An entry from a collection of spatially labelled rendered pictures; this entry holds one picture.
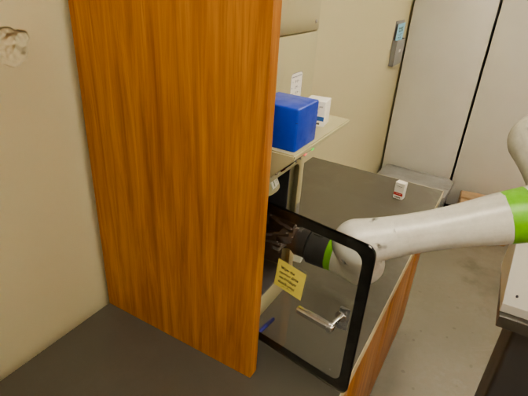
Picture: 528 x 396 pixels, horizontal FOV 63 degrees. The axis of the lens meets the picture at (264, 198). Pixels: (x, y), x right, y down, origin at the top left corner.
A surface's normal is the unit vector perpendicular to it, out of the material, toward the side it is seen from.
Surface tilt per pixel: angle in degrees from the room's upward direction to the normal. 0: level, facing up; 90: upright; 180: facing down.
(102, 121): 90
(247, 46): 90
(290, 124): 90
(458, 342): 0
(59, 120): 90
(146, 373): 0
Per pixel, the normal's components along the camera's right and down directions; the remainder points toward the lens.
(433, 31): -0.50, 0.37
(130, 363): 0.06, -0.89
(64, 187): 0.86, 0.28
